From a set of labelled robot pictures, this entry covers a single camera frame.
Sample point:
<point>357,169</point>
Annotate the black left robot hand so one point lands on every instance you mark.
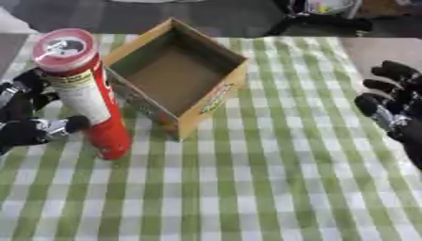
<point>22,130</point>

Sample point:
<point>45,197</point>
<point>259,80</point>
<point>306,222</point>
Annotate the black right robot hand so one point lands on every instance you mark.
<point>395,103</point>

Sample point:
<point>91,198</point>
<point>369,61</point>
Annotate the red cylindrical canister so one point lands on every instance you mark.
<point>93,94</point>

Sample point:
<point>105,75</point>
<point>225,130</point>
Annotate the open tan cardboard box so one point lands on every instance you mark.
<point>181,78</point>

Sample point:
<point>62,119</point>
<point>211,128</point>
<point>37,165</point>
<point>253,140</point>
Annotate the black chair base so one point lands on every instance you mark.
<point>324,23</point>

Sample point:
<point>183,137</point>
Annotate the white bag with items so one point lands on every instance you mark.
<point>330,6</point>

